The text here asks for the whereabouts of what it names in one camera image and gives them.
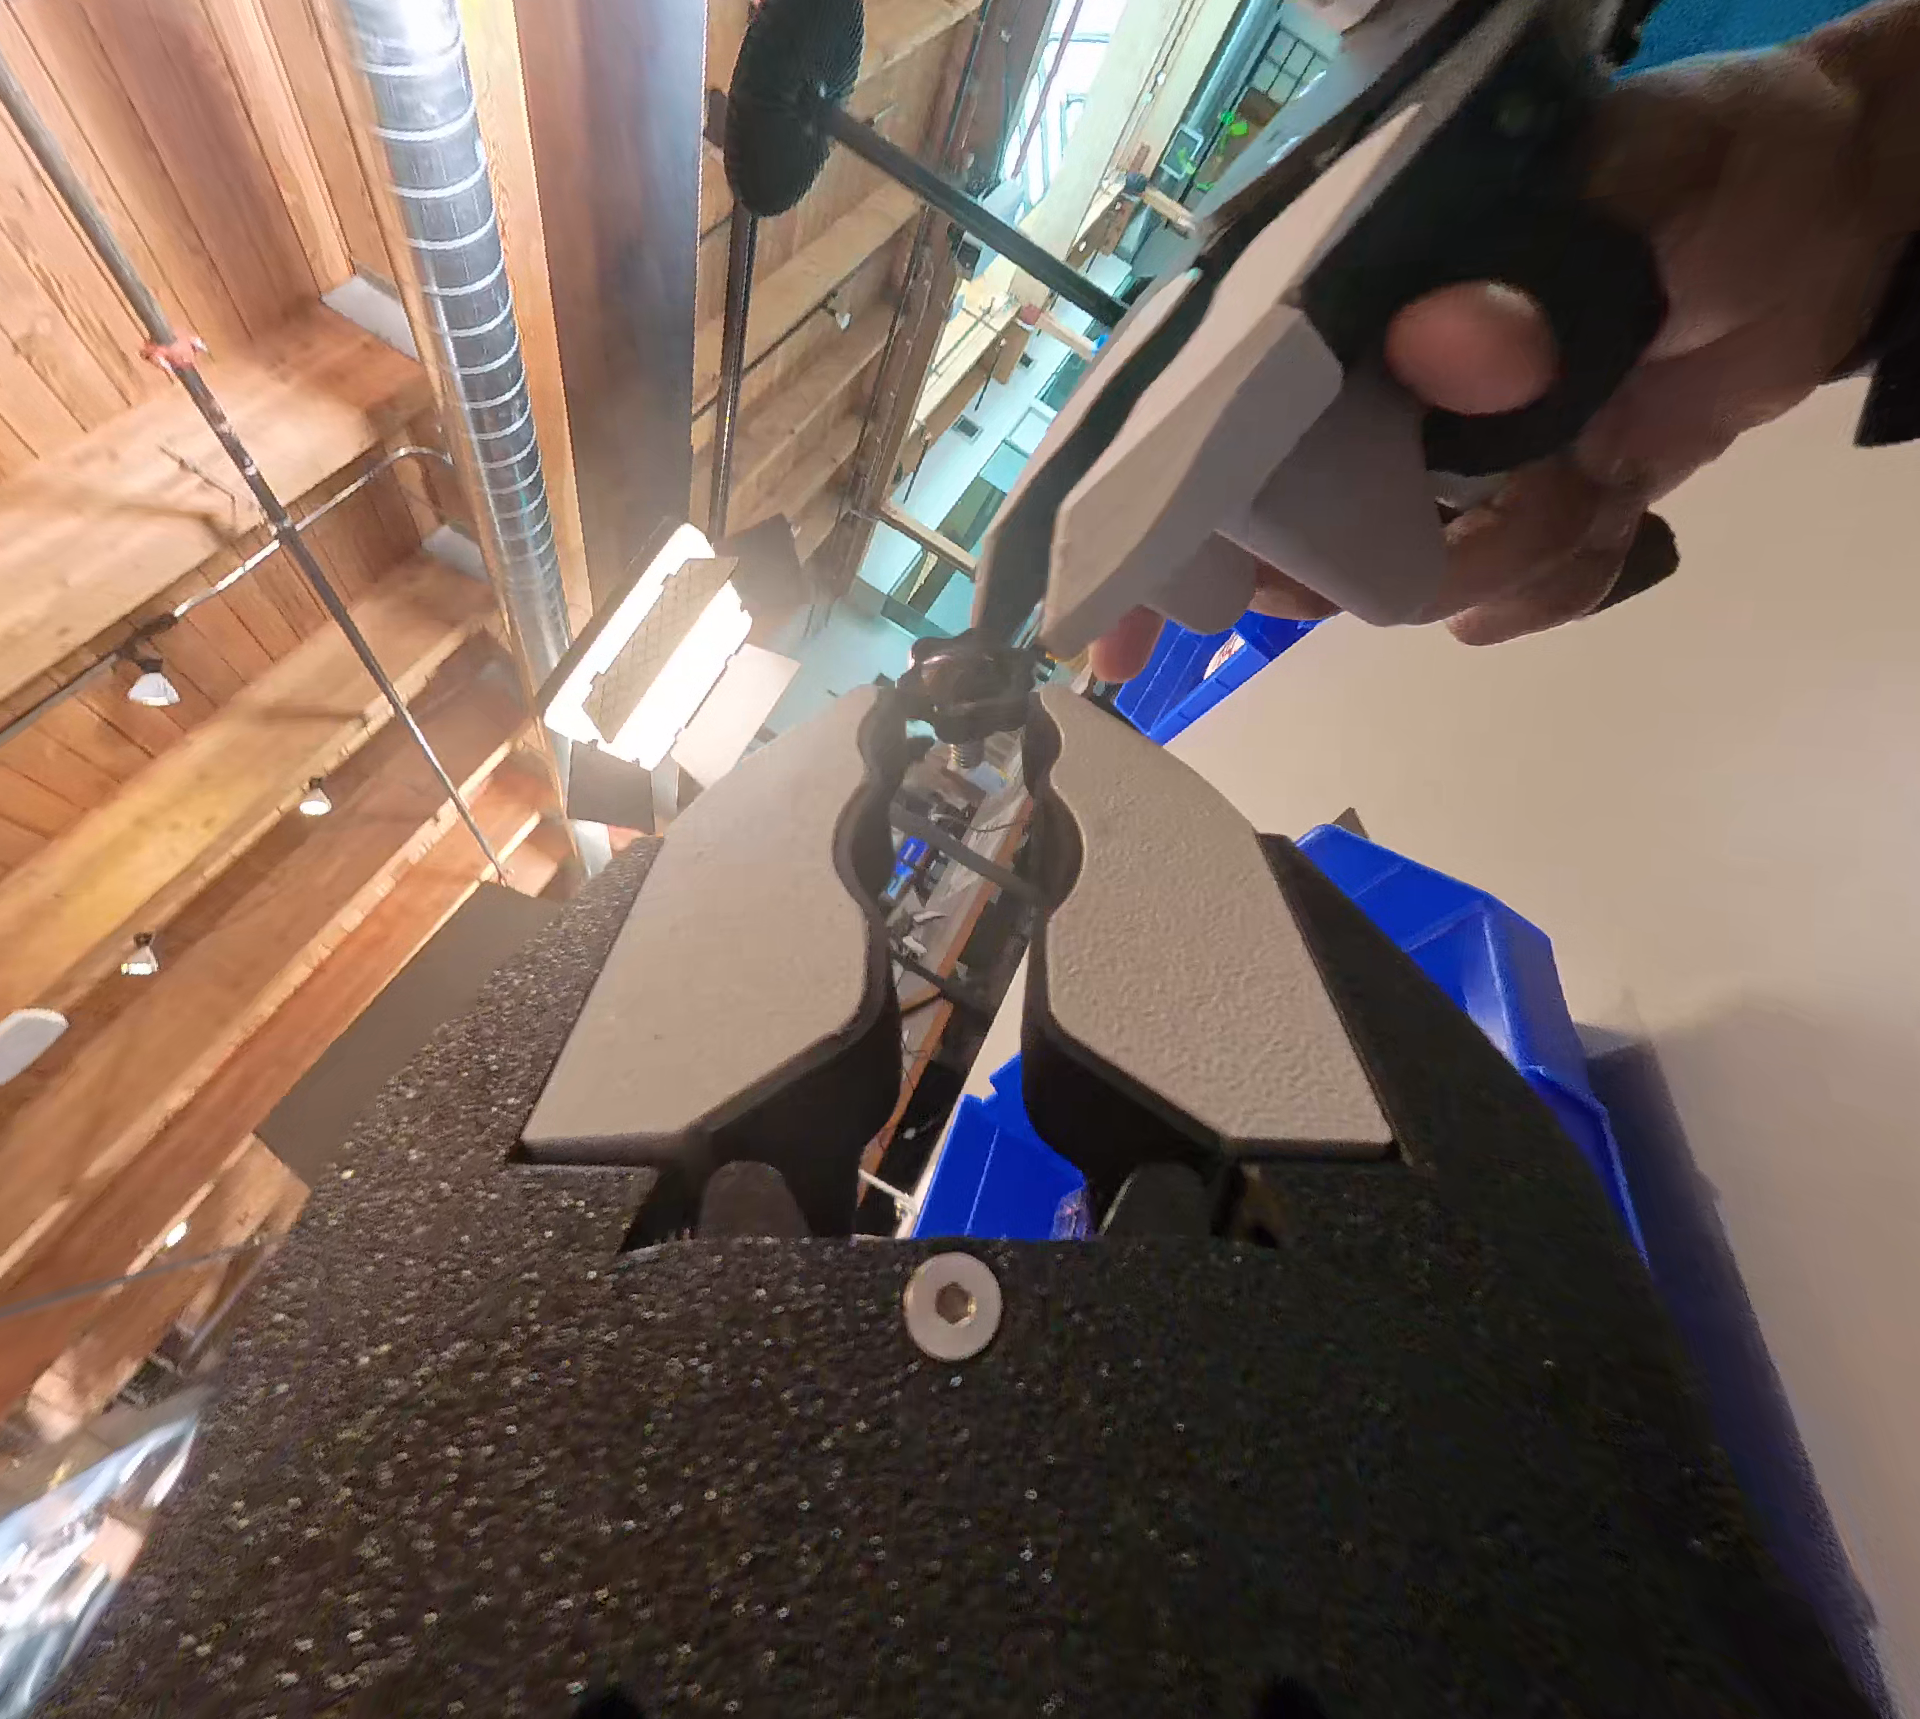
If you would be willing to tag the black star knob screw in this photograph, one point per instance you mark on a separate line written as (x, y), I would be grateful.
(960, 683)

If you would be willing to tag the large silver air duct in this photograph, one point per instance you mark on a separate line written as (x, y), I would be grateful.
(435, 173)

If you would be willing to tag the thin black ceiling rod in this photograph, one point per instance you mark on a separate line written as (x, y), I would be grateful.
(224, 435)

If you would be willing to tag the bright studio light panel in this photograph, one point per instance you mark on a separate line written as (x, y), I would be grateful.
(660, 639)

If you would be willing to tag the person's right hand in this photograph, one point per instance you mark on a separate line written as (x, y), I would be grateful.
(1754, 233)

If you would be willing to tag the ceiling track spotlight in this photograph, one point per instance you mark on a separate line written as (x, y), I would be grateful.
(313, 795)
(150, 683)
(138, 953)

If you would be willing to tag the black pole with round disc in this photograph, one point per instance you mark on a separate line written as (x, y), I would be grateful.
(795, 75)

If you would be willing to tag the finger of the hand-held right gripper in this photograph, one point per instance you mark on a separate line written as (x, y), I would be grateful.
(1201, 457)
(1132, 323)

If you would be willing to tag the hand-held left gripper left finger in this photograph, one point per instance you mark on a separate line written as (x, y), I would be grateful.
(704, 969)

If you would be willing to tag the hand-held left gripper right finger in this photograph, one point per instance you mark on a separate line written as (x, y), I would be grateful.
(1201, 969)

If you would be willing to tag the black vertical pipe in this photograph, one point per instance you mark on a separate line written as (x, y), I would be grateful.
(734, 323)

